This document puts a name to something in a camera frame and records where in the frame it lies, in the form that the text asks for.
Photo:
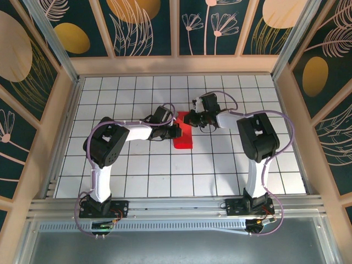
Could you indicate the teal panel, yellow oval, pale fern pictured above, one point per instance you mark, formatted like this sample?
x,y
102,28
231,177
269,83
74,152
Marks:
x,y
324,68

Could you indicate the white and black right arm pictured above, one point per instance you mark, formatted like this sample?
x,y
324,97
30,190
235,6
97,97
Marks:
x,y
258,137

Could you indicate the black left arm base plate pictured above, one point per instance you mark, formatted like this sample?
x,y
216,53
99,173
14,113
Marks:
x,y
121,209

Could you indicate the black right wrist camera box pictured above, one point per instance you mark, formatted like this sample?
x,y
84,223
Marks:
x,y
209,102

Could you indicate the aluminium cross rail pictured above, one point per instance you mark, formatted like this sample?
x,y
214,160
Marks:
x,y
176,206

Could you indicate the teal panel, pale circle, yellow lines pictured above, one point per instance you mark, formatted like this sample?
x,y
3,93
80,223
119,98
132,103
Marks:
x,y
275,33

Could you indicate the aluminium side rail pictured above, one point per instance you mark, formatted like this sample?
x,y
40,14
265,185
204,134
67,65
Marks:
x,y
294,137
63,143

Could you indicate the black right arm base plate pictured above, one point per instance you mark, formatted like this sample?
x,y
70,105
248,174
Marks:
x,y
233,207

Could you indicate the teal panel with pale fern lines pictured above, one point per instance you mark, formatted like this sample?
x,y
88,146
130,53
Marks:
x,y
335,148

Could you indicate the teal panel, yellow circle, leaves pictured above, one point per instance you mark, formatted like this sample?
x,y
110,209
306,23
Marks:
x,y
132,27

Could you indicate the small circuit board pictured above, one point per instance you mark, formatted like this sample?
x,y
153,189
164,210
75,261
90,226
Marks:
x,y
101,226
257,224

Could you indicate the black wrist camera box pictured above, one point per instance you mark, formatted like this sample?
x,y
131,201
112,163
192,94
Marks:
x,y
209,102
161,113

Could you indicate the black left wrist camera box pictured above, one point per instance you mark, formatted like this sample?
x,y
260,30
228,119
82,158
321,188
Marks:
x,y
161,113

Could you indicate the grey metal tray sheet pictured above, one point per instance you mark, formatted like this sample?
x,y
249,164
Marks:
x,y
176,247

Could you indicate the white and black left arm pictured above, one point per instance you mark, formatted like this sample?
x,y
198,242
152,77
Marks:
x,y
107,143

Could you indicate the aluminium corner post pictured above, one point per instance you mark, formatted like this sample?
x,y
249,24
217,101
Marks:
x,y
293,41
54,41

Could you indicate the teal panel with pink flowers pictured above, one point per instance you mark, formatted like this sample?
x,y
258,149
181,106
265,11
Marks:
x,y
209,41

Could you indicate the red paper sheet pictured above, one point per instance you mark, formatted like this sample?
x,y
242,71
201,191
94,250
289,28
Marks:
x,y
182,140

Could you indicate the teal panel, large pale disc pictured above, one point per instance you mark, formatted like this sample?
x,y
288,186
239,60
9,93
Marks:
x,y
22,68

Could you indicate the teal panel, single flower, stems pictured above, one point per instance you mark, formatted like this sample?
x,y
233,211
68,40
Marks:
x,y
13,154

